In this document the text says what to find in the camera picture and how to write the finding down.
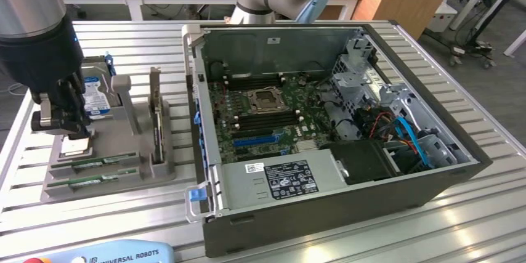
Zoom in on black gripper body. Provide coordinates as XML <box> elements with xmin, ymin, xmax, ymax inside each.
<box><xmin>0</xmin><ymin>18</ymin><xmax>87</xmax><ymax>95</ymax></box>

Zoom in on green RAM stick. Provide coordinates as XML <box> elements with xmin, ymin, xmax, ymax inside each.
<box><xmin>72</xmin><ymin>153</ymin><xmax>139</xmax><ymax>168</ymax></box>
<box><xmin>67</xmin><ymin>168</ymin><xmax>139</xmax><ymax>185</ymax></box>

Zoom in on black RAM slot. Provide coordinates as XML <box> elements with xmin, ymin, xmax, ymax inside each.
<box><xmin>228</xmin><ymin>84</ymin><xmax>286</xmax><ymax>91</ymax></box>
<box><xmin>228</xmin><ymin>81</ymin><xmax>286</xmax><ymax>87</ymax></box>
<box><xmin>228</xmin><ymin>77</ymin><xmax>284</xmax><ymax>83</ymax></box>
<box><xmin>236</xmin><ymin>123</ymin><xmax>304</xmax><ymax>131</ymax></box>
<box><xmin>228</xmin><ymin>73</ymin><xmax>283</xmax><ymax>79</ymax></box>
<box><xmin>234</xmin><ymin>111</ymin><xmax>298</xmax><ymax>118</ymax></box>
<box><xmin>236</xmin><ymin>119</ymin><xmax>302</xmax><ymax>127</ymax></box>
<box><xmin>235</xmin><ymin>115</ymin><xmax>300</xmax><ymax>123</ymax></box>

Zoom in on hard disk with blue label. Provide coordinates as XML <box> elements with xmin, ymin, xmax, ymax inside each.
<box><xmin>80</xmin><ymin>54</ymin><xmax>116</xmax><ymax>121</ymax></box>

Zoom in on silver CPU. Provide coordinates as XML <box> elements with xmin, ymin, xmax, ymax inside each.
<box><xmin>59</xmin><ymin>138</ymin><xmax>94</xmax><ymax>158</ymax></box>

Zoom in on grey parts rack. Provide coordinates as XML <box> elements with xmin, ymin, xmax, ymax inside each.
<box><xmin>40</xmin><ymin>65</ymin><xmax>179</xmax><ymax>204</ymax></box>

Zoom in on graphics card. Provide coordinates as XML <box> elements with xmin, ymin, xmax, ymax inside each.
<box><xmin>147</xmin><ymin>66</ymin><xmax>166</xmax><ymax>164</ymax></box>

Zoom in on blue card retainer strip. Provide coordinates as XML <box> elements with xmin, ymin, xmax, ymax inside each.
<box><xmin>190</xmin><ymin>96</ymin><xmax>203</xmax><ymax>153</ymax></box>

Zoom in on blue case latch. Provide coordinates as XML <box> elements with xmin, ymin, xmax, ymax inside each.
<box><xmin>187</xmin><ymin>186</ymin><xmax>206</xmax><ymax>204</ymax></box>

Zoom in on blue teach pendant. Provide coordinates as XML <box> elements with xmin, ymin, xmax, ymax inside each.
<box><xmin>0</xmin><ymin>238</ymin><xmax>174</xmax><ymax>263</ymax></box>

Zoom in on blue expansion slot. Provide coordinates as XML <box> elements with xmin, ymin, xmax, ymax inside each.
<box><xmin>232</xmin><ymin>135</ymin><xmax>276</xmax><ymax>148</ymax></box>

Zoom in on CPU socket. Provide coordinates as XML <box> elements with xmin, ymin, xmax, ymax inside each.
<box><xmin>242</xmin><ymin>86</ymin><xmax>288</xmax><ymax>115</ymax></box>

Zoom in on grey power supply unit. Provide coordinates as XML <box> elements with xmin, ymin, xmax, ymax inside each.
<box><xmin>212</xmin><ymin>148</ymin><xmax>351</xmax><ymax>210</ymax></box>

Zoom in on green motherboard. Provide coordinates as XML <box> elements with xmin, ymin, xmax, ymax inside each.
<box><xmin>207</xmin><ymin>71</ymin><xmax>342</xmax><ymax>164</ymax></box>

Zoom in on silver metal drive cage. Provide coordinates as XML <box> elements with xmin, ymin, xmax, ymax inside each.
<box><xmin>330</xmin><ymin>38</ymin><xmax>391</xmax><ymax>113</ymax></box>

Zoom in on black open PC case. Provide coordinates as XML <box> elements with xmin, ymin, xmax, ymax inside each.
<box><xmin>182</xmin><ymin>19</ymin><xmax>494</xmax><ymax>259</ymax></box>

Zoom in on grey disk bay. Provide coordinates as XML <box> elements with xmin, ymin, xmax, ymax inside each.
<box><xmin>382</xmin><ymin>86</ymin><xmax>467</xmax><ymax>172</ymax></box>

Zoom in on castor base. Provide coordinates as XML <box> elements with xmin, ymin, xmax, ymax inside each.
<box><xmin>447</xmin><ymin>39</ymin><xmax>498</xmax><ymax>68</ymax></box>

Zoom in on blue wire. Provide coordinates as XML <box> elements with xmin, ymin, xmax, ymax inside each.
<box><xmin>397</xmin><ymin>116</ymin><xmax>433</xmax><ymax>168</ymax></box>

